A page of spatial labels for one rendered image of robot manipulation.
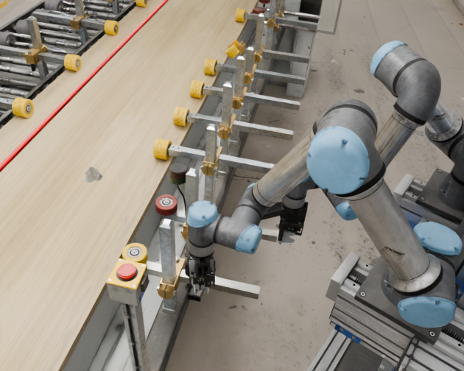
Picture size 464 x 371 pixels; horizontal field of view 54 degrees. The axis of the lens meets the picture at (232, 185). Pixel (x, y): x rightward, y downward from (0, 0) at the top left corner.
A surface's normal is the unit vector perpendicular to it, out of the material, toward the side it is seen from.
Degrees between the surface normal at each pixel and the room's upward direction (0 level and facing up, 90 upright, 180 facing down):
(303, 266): 0
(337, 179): 84
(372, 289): 0
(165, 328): 0
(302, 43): 90
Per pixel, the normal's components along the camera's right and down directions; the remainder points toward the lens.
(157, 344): 0.07, -0.75
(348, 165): -0.43, 0.50
